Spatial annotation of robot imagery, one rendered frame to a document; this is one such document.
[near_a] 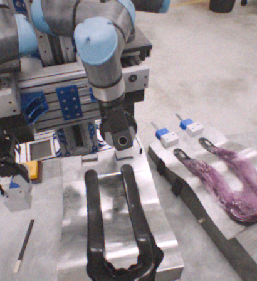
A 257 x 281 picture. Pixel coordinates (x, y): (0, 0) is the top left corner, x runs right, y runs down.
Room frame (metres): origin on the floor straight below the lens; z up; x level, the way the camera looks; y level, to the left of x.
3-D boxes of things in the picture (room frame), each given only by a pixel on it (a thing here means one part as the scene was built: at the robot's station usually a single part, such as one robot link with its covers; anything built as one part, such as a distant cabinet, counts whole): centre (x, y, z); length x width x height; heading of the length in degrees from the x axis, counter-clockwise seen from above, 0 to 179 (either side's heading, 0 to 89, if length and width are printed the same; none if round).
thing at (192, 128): (0.64, -0.22, 0.86); 0.13 x 0.05 x 0.05; 28
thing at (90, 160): (0.44, 0.12, 0.87); 0.05 x 0.05 x 0.04; 11
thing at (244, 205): (0.38, -0.29, 0.90); 0.26 x 0.18 x 0.08; 28
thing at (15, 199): (0.33, 0.29, 0.93); 0.13 x 0.05 x 0.05; 11
